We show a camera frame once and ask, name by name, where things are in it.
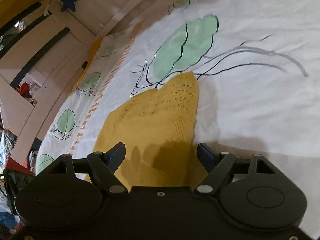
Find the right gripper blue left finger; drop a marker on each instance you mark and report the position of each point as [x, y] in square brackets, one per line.
[103, 167]

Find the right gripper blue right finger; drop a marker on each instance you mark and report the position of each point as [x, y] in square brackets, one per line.
[219, 167]

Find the mustard yellow knit sweater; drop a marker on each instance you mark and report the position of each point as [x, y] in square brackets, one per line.
[157, 127]

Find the pile of colourful clothes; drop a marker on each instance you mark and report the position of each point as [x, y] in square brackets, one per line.
[28, 91]

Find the orange fitted bed sheet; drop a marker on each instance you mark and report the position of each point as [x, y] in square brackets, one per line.
[93, 49]

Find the white leaf-print duvet cover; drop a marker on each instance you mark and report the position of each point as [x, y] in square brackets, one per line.
[257, 66]

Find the dark blue star decoration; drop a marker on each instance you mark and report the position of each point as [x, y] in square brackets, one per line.
[68, 4]

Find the light wooden bed frame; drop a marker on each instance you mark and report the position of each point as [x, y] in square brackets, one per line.
[53, 52]

